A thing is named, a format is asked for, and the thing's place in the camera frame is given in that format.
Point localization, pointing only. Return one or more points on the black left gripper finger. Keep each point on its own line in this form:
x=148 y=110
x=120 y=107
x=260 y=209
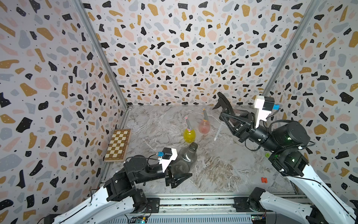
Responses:
x=182 y=177
x=175 y=183

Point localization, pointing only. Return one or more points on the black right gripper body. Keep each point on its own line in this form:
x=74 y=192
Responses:
x=240 y=126

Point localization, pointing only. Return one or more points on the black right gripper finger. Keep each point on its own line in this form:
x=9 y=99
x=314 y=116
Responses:
x=232 y=122
x=238 y=117

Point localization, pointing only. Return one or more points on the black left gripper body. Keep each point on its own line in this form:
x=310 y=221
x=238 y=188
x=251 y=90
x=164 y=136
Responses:
x=168 y=176

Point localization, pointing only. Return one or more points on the dark smoky spray bottle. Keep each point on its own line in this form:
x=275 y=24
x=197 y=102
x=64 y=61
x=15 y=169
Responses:
x=187 y=157

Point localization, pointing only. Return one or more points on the pink transparent spray bottle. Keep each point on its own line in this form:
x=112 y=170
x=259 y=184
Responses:
x=204 y=127

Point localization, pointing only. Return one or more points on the yellow spray bottle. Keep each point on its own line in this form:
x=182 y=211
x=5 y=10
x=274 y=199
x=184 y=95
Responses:
x=189 y=135

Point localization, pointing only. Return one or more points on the black spray nozzle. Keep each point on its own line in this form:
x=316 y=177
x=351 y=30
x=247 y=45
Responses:
x=224 y=103

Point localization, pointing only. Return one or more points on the grey yellow spray nozzle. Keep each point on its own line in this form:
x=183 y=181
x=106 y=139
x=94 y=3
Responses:
x=205 y=115

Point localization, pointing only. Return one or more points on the grey pink spray nozzle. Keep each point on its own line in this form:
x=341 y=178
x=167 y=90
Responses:
x=189 y=127

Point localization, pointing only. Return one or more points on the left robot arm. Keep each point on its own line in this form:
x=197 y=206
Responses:
x=119 y=195

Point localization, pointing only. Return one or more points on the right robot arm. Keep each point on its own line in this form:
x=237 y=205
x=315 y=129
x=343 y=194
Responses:
x=285 y=144

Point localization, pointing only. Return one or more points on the small red block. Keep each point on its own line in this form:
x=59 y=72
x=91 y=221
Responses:
x=264 y=180

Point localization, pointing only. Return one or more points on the wooden chess board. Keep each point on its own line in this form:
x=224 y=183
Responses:
x=118 y=146

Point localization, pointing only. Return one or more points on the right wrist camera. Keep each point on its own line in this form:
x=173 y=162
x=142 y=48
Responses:
x=264 y=106

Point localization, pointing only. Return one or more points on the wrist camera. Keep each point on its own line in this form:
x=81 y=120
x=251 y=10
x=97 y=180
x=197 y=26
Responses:
x=166 y=156
x=264 y=106

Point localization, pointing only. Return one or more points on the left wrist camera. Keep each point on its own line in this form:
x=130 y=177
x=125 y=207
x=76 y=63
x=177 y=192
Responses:
x=166 y=156

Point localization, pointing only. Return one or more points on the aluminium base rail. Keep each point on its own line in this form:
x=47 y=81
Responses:
x=221 y=208

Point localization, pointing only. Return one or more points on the aluminium frame post right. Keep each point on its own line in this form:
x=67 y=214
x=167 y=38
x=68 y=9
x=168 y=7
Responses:
x=312 y=7

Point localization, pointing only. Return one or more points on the aluminium frame post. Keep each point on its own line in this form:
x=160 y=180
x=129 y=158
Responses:
x=78 y=5
x=312 y=7

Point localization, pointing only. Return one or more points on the aluminium frame post left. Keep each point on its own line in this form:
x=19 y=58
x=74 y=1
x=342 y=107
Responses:
x=78 y=5

